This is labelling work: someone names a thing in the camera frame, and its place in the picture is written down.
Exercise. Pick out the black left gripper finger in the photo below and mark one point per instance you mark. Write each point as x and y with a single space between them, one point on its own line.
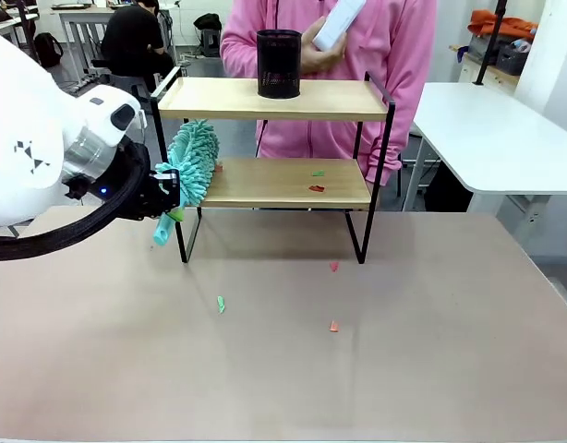
176 214
170 184

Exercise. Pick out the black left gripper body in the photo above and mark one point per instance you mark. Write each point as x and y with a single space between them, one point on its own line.
149 198

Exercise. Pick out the teal chenille duster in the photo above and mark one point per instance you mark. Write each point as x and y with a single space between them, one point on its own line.
193 161

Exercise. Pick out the black mesh pen cup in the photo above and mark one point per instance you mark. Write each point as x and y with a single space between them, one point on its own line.
279 64

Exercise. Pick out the light grey rectangular box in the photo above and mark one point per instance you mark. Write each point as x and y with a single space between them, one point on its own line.
336 23

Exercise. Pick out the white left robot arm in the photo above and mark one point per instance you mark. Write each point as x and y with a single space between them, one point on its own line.
39 138

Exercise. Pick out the person's right hand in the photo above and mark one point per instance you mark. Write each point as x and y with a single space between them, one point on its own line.
322 57

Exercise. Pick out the dark stool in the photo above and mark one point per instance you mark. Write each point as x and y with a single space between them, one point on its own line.
210 44

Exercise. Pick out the seated person in black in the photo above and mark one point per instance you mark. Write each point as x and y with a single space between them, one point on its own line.
131 37

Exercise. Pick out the small red paper scrap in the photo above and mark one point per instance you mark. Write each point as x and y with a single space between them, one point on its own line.
334 266

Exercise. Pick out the black bag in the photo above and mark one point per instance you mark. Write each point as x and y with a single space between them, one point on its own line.
208 22

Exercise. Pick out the black backpack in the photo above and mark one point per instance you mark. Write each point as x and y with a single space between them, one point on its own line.
48 48

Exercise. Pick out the white desk with grey legs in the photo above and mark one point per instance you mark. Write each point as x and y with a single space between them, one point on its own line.
82 18

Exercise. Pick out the person in pink hoodie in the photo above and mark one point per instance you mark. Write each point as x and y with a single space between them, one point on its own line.
385 69

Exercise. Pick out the large white table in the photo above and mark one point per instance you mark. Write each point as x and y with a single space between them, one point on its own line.
491 134

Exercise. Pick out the low wooden white cabinet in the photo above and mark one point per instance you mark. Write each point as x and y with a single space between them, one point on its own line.
477 69

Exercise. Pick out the black stand pole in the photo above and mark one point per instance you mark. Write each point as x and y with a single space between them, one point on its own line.
492 41

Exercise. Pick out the black storage crate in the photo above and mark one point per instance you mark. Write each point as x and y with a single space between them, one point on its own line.
510 57

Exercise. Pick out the orange cloth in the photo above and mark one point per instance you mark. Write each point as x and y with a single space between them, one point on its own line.
505 25

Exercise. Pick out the two-tier wooden black-frame shelf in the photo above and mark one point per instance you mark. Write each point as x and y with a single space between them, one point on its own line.
283 108

